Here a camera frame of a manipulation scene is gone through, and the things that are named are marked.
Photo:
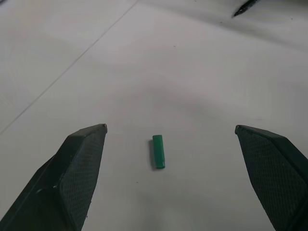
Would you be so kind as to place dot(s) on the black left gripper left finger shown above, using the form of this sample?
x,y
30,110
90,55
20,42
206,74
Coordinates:
x,y
60,183

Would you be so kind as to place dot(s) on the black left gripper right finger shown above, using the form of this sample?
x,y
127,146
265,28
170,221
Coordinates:
x,y
272,178

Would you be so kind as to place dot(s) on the green marker cap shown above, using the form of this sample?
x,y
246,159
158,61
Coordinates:
x,y
159,151

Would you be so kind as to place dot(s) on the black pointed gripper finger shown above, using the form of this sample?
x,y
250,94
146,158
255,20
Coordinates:
x,y
243,8

